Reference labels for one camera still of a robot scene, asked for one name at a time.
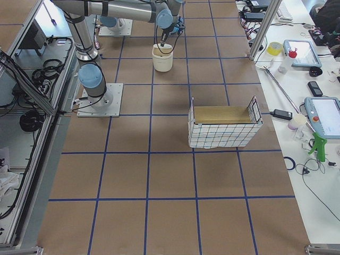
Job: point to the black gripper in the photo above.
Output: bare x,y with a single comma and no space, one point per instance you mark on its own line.
164,34

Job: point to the white trash can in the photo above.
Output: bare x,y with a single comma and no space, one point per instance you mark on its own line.
162,57

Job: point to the blue teddy bear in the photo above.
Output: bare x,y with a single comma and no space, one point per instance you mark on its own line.
179,27

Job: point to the metal rod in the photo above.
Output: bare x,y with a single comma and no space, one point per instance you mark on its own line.
267,70

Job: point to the yellow tape roll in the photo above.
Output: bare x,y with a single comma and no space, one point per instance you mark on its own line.
274,48

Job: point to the clear bottle red cap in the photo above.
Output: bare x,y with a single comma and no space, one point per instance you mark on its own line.
286,64

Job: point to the black power adapter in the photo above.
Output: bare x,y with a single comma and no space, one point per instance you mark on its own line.
282,114

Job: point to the blue teach pendant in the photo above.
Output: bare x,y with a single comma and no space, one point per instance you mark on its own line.
323,114
306,54

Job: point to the paper cup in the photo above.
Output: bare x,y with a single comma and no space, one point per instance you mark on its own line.
297,121

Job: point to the green plastic tool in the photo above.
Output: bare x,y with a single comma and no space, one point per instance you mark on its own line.
319,147

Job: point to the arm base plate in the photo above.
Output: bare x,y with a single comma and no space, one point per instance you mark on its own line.
126,31
108,105

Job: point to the wire basket with wood box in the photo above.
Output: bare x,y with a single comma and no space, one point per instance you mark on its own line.
223,126

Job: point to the aluminium frame post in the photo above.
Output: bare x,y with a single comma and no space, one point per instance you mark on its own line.
269,16

